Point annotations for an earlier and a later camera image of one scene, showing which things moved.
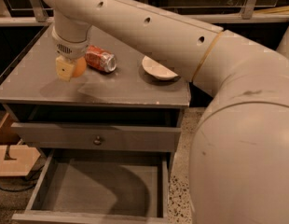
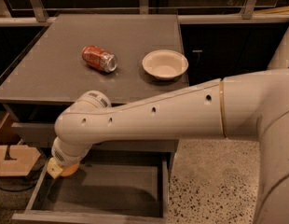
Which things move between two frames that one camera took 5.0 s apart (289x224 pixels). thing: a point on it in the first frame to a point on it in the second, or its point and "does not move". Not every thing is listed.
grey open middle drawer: (101, 187) does not move
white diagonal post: (286, 43) does not move
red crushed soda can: (100, 59) does not move
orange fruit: (80, 66) to (70, 170)
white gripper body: (71, 49) to (64, 157)
